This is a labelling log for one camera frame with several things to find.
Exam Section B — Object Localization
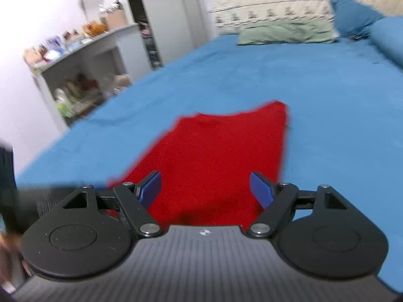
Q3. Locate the red garment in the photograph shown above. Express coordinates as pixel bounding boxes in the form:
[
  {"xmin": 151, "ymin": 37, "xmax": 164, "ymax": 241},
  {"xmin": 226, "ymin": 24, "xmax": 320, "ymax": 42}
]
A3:
[{"xmin": 110, "ymin": 101, "xmax": 288, "ymax": 228}]

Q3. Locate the person's left hand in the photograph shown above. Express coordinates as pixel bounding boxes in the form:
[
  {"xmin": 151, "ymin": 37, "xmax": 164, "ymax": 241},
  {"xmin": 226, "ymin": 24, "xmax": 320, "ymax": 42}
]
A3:
[{"xmin": 1, "ymin": 233, "xmax": 27, "ymax": 286}]

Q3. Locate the blue bed sheet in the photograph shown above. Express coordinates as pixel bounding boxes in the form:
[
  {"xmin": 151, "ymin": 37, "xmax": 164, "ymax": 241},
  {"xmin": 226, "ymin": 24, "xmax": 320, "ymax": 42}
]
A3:
[{"xmin": 17, "ymin": 35, "xmax": 402, "ymax": 290}]

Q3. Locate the white desk shelf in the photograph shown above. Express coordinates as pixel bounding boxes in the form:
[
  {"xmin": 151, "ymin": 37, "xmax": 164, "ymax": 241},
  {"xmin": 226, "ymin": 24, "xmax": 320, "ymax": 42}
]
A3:
[{"xmin": 32, "ymin": 23, "xmax": 152, "ymax": 134}]

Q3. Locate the green pillow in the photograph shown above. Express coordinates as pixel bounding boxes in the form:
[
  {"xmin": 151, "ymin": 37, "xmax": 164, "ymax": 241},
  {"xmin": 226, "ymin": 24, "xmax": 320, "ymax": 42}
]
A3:
[{"xmin": 237, "ymin": 18, "xmax": 339, "ymax": 46}]

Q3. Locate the cardboard box on desk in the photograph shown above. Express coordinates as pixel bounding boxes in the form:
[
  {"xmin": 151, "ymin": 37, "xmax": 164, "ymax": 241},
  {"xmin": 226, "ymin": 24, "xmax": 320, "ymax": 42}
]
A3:
[{"xmin": 105, "ymin": 10, "xmax": 128, "ymax": 30}]

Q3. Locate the cream patterned pillow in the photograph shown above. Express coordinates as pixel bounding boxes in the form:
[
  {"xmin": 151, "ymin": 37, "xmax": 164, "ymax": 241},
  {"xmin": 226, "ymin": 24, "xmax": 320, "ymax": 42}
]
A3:
[{"xmin": 209, "ymin": 0, "xmax": 334, "ymax": 35}]

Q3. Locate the white grey wardrobe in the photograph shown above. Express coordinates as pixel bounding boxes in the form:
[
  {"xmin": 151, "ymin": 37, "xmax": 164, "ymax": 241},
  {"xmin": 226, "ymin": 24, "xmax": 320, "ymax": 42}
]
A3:
[{"xmin": 129, "ymin": 0, "xmax": 211, "ymax": 66}]

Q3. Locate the dark blue pillow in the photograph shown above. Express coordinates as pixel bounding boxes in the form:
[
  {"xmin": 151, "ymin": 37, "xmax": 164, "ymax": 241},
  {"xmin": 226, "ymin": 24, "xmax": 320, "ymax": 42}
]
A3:
[{"xmin": 329, "ymin": 0, "xmax": 385, "ymax": 39}]

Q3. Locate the blue rolled duvet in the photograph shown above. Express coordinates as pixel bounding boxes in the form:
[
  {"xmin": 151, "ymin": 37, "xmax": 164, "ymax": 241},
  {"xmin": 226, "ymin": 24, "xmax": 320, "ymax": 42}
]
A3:
[{"xmin": 370, "ymin": 16, "xmax": 403, "ymax": 67}]

